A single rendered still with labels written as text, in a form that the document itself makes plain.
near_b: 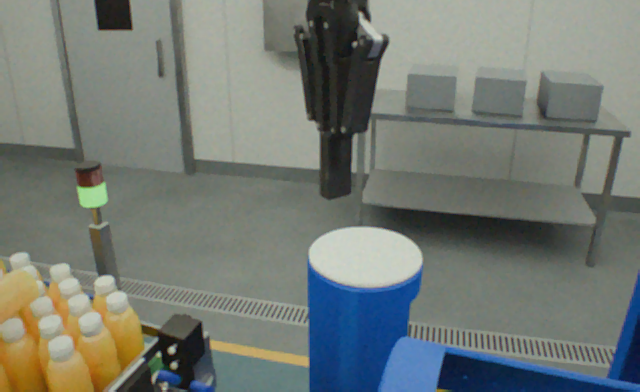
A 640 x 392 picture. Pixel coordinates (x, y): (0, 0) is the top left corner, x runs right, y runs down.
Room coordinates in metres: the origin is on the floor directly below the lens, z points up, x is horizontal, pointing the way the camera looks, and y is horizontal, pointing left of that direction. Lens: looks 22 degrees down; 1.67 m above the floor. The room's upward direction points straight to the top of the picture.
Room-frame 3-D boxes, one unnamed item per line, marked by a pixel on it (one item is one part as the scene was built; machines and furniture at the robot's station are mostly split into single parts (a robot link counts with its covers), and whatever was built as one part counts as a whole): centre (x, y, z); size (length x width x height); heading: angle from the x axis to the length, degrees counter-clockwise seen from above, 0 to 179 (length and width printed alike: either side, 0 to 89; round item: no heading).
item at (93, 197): (1.11, 0.56, 1.18); 0.06 x 0.06 x 0.05
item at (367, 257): (1.08, -0.11, 1.03); 0.28 x 0.28 x 0.01
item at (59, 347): (0.66, 0.44, 1.09); 0.04 x 0.04 x 0.02
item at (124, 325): (0.79, 0.39, 0.99); 0.07 x 0.07 x 0.19
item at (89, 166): (1.11, 0.56, 1.18); 0.06 x 0.06 x 0.16
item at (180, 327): (0.84, 0.29, 0.95); 0.10 x 0.07 x 0.10; 160
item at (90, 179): (1.11, 0.56, 1.23); 0.06 x 0.06 x 0.04
